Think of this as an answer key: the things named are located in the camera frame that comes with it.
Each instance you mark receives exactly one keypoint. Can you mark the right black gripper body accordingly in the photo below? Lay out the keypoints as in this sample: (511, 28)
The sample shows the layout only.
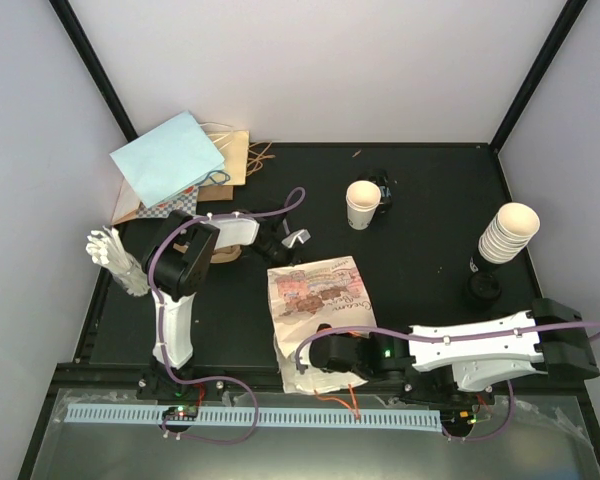
(364, 373)

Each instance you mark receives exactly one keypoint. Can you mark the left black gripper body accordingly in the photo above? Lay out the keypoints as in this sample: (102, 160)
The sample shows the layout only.
(277, 254)

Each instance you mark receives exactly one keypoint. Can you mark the cream bear paper bag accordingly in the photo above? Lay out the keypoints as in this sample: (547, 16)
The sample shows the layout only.
(301, 299)

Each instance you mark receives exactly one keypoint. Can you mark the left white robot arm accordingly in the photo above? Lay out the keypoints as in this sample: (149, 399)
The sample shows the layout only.
(177, 262)

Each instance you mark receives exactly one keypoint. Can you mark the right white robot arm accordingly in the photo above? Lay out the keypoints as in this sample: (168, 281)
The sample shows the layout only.
(548, 339)

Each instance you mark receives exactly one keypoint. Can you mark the black paper coffee cup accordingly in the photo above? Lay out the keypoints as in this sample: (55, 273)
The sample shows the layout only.
(382, 181)

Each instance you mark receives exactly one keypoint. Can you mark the checkered paper bag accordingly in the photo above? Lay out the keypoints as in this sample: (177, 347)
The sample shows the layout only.
(185, 201)

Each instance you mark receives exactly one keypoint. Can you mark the brown kraft paper bag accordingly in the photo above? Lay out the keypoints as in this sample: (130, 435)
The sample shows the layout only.
(233, 145)

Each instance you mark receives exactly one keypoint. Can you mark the black cup lid stack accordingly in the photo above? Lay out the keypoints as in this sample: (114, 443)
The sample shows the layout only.
(483, 287)

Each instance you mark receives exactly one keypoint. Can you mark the light blue paper bag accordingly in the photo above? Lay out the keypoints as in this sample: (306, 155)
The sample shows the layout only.
(168, 159)

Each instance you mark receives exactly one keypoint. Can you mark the white plastic cutlery bunch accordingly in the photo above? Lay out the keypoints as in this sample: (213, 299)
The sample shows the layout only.
(106, 250)

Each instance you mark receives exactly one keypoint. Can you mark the stack of white cups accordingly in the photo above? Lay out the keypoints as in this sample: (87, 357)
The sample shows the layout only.
(507, 235)

